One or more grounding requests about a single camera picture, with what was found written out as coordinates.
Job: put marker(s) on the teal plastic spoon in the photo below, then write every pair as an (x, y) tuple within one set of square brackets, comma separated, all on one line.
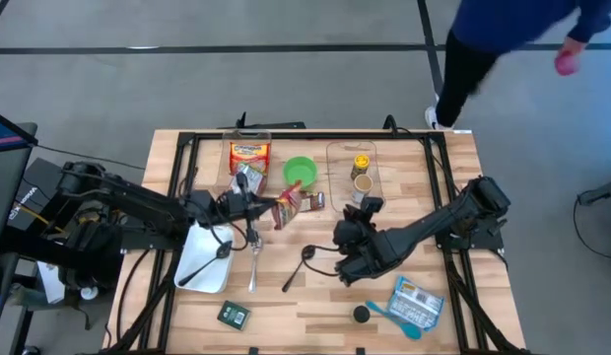
[(409, 333)]

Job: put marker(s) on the green plastic bowl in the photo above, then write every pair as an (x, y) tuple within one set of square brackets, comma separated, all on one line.
[(300, 170)]

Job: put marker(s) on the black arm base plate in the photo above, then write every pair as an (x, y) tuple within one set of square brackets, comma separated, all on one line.
[(148, 241), (483, 242)]

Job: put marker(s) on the orange red noodle packet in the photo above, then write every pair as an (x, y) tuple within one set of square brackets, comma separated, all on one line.
[(250, 158)]

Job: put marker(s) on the brown snack packet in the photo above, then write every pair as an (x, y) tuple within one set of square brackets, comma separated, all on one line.
[(315, 202)]

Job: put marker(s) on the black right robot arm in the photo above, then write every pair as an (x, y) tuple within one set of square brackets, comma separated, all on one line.
[(433, 224)]

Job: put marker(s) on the dark green tea packet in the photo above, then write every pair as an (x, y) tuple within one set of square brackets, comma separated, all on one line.
[(234, 315)]

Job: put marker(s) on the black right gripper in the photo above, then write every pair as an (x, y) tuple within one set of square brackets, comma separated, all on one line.
[(369, 246)]

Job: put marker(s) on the white round cap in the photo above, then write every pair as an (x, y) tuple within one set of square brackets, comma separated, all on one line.
[(88, 292)]

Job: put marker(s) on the silver metal spoon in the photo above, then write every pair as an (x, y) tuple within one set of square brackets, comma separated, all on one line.
[(253, 276)]

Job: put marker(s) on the yellow-lid spice jar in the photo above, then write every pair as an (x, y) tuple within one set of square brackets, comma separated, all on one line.
[(359, 165)]

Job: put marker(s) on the tan-lid spice jar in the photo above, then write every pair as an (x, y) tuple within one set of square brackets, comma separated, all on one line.
[(363, 183)]

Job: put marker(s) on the person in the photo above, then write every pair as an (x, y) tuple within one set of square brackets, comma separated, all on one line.
[(507, 20)]

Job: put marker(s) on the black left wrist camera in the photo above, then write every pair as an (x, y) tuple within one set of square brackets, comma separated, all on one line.
[(242, 182)]

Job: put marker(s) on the clear plastic bin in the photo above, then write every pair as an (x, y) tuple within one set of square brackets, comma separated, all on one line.
[(335, 192), (224, 148)]

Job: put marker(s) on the black computer monitor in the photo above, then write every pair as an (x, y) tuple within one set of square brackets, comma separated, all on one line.
[(5, 187)]

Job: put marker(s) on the black spoon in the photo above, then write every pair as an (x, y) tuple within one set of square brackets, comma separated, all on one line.
[(207, 266), (293, 276)]

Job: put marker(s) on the black metal table frame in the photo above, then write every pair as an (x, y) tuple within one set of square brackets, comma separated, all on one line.
[(295, 135)]

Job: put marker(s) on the person's hand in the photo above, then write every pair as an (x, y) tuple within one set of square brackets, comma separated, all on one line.
[(571, 47)]

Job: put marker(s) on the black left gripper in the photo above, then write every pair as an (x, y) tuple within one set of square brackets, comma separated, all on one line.
[(229, 209)]

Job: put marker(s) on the white rectangular dish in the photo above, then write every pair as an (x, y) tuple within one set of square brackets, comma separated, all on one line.
[(199, 246)]

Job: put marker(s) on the white table sticker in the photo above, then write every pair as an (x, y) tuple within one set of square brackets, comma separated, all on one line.
[(462, 131)]

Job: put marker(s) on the white paper box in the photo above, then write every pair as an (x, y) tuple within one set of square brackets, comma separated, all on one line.
[(51, 283)]

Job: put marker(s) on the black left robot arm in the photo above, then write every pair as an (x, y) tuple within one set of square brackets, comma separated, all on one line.
[(138, 202)]

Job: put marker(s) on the red yellow ramen packet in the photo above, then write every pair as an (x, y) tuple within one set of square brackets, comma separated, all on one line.
[(288, 209)]

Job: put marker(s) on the grey metal stand foot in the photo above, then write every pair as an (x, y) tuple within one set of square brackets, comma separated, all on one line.
[(601, 194)]

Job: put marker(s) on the black camera bracket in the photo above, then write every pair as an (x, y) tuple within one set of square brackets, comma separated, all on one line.
[(266, 125)]

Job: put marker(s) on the blue ramen packet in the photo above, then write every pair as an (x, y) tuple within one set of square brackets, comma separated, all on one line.
[(415, 303)]

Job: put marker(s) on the black case white lettering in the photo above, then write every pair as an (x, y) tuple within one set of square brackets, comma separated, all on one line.
[(27, 197)]

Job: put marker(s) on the black-lid spice jar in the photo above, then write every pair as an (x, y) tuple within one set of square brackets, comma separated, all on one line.
[(360, 314)]

